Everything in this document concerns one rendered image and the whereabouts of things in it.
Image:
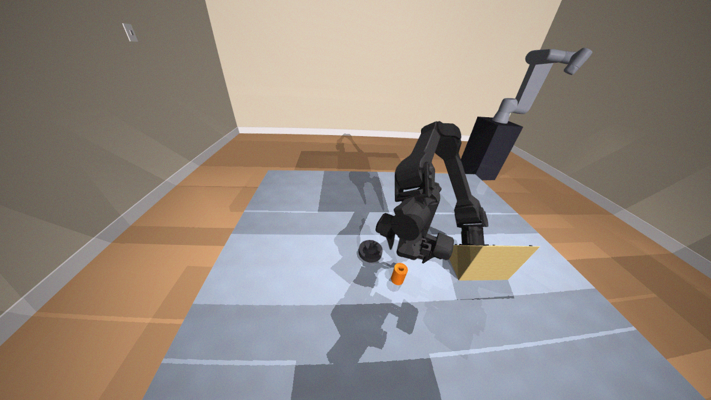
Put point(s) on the orange tapered knob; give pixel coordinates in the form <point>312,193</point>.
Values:
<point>399,273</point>

